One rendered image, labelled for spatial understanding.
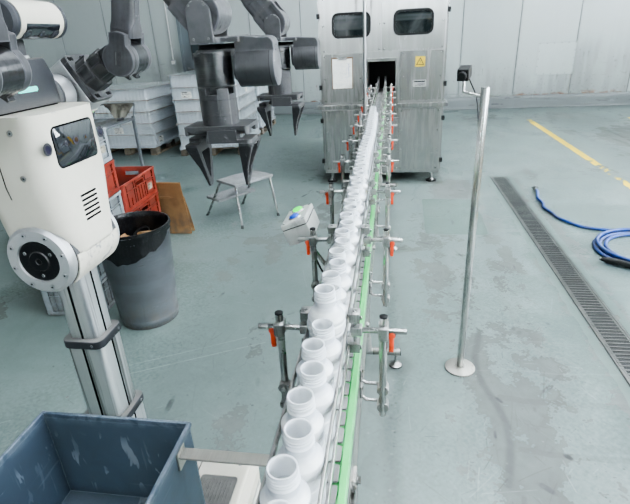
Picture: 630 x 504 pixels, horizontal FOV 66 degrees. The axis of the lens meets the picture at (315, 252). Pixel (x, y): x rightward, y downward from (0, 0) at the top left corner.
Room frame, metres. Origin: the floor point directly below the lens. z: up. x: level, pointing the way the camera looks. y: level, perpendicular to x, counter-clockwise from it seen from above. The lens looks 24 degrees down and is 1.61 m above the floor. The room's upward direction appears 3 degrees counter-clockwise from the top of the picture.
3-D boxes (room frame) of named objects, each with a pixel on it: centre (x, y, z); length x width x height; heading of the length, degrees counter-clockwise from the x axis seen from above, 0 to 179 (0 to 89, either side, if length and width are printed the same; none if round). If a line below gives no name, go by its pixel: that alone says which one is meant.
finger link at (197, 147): (0.78, 0.15, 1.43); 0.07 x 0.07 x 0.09; 81
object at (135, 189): (3.76, 1.56, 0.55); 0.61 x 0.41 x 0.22; 173
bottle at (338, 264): (0.92, -0.05, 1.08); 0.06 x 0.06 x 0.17
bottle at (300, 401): (0.51, 0.03, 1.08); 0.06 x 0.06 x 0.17
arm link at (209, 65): (0.78, 0.13, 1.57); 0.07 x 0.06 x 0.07; 82
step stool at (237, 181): (4.55, 0.70, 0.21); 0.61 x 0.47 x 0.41; 44
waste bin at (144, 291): (2.70, 1.08, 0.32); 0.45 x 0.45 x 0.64
